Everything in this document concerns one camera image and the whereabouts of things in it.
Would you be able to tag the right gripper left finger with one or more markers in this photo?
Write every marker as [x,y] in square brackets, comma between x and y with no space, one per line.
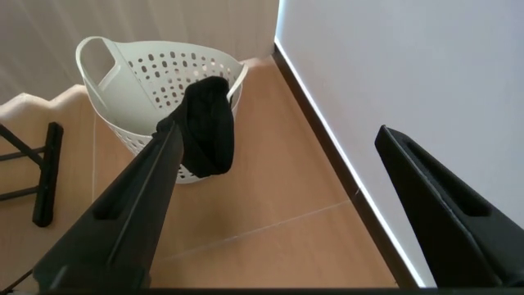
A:
[102,246]

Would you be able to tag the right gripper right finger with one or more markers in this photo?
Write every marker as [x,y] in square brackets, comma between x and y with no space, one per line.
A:
[450,246]

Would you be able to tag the black garment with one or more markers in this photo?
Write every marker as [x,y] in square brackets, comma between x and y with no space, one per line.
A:
[209,127]

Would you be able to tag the black clothes rack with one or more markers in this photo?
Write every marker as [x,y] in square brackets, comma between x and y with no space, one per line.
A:
[49,172]

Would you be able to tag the white laundry basket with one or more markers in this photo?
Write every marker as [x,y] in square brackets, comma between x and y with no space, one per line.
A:
[123,106]

